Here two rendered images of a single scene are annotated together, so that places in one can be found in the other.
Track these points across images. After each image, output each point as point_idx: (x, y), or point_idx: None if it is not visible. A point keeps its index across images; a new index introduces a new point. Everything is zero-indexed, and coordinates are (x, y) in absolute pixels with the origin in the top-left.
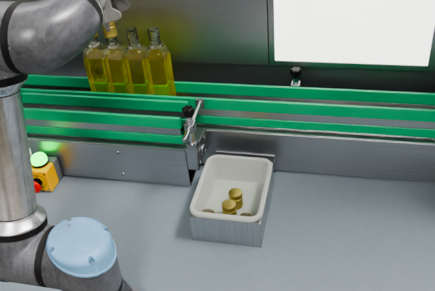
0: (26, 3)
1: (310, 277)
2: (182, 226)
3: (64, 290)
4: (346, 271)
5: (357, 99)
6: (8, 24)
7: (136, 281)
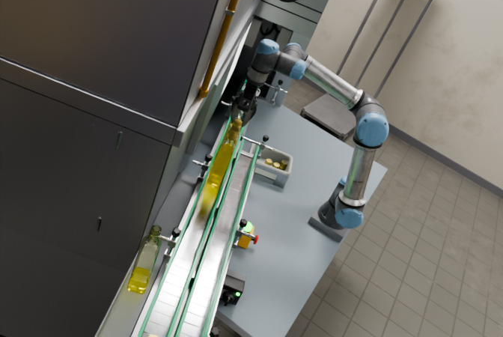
0: (375, 102)
1: (299, 161)
2: (275, 189)
3: None
4: (296, 152)
5: None
6: (384, 110)
7: (308, 210)
